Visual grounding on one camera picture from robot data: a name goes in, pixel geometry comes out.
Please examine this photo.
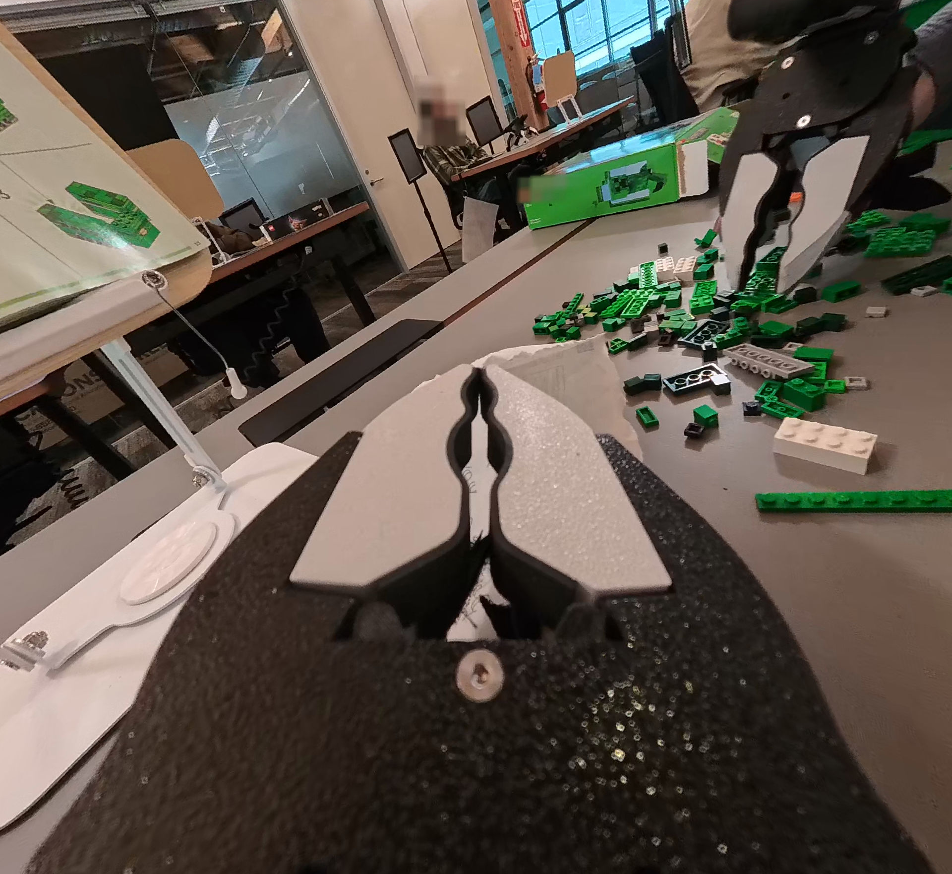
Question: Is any long green plate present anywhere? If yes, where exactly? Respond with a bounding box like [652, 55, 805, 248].
[755, 489, 952, 514]

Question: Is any light grey long plate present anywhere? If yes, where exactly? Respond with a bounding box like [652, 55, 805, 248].
[723, 343, 819, 379]

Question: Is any torn white paper bag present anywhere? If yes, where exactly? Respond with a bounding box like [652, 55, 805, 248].
[413, 338, 644, 640]

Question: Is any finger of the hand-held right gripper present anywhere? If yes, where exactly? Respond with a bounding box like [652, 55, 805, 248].
[719, 154, 791, 292]
[773, 136, 873, 295]

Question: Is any green toy box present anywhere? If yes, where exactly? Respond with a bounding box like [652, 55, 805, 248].
[519, 106, 745, 231]

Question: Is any wooden pillar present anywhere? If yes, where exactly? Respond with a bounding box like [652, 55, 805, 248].
[470, 0, 550, 134]

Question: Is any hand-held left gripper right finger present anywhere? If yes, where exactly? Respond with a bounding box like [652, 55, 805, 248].
[483, 368, 675, 600]

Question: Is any large green studded plate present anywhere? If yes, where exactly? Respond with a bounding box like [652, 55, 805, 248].
[866, 227, 938, 259]

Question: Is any white eight-stud brick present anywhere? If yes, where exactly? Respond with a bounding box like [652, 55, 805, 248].
[773, 416, 877, 477]

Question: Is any building instruction booklet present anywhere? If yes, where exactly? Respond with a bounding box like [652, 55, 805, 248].
[0, 41, 213, 338]

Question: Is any white paper sheet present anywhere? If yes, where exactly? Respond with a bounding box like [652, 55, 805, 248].
[461, 197, 501, 266]

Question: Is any white door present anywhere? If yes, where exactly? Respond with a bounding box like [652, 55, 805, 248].
[393, 0, 522, 138]
[281, 0, 441, 272]

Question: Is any dark green flat tile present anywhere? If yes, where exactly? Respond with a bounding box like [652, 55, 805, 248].
[881, 256, 952, 296]

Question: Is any green two-stud brick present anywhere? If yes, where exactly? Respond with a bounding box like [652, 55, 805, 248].
[779, 377, 828, 415]

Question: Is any scatter of small green bricks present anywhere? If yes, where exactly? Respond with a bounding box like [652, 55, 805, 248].
[532, 208, 952, 439]

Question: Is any person's right hand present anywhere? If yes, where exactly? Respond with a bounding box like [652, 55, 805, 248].
[911, 69, 941, 143]

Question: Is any black monitor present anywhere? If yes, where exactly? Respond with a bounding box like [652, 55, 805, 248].
[219, 198, 266, 235]
[466, 96, 503, 146]

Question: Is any black office chair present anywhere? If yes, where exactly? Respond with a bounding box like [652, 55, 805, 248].
[631, 18, 700, 127]

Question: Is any black sign stand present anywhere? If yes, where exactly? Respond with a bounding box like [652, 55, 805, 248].
[387, 127, 455, 274]

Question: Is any tan rounded divider panel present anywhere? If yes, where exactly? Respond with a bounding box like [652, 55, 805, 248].
[125, 139, 226, 222]

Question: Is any white wooden book stand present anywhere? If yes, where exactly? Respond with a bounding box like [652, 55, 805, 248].
[0, 22, 322, 836]

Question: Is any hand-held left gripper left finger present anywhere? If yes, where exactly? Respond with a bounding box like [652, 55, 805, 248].
[289, 366, 481, 601]

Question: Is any wooden office table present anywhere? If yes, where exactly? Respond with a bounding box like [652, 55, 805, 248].
[452, 99, 633, 179]
[0, 200, 373, 414]

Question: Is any person's right forearm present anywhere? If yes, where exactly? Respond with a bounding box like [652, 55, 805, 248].
[911, 26, 952, 118]

